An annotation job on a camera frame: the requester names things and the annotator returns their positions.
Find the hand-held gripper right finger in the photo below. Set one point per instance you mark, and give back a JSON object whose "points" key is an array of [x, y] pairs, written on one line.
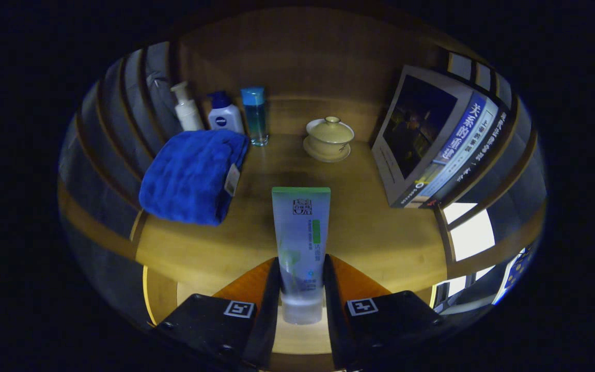
{"points": [[385, 325]]}

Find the pale blue book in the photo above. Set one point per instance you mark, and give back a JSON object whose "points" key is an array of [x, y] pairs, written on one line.
{"points": [[470, 137]]}

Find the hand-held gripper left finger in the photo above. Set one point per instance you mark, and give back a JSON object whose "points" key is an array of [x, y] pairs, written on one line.
{"points": [[215, 325]]}

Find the blue towel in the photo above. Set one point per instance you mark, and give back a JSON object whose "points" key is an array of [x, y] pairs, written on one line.
{"points": [[189, 175]]}

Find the wooden cabinet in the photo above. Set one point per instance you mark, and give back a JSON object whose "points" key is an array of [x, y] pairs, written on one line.
{"points": [[302, 51]]}

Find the white pump bottle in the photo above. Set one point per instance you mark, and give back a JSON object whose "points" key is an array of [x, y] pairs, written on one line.
{"points": [[189, 116]]}

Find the wooden countertop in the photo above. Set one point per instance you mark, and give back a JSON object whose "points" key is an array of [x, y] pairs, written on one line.
{"points": [[370, 243]]}

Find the grey book with dark cover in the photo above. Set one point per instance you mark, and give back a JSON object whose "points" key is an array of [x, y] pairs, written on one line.
{"points": [[416, 129]]}

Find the beige lidded teacup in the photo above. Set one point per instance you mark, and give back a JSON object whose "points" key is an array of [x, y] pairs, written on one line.
{"points": [[328, 137]]}

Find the white tube with green cap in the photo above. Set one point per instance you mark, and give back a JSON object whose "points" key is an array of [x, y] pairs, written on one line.
{"points": [[300, 232]]}

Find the teal blue bottle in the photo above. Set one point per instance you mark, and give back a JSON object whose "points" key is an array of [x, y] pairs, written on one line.
{"points": [[255, 119]]}

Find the white bottle with blue cap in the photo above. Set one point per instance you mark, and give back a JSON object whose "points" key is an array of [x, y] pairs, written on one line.
{"points": [[225, 119]]}

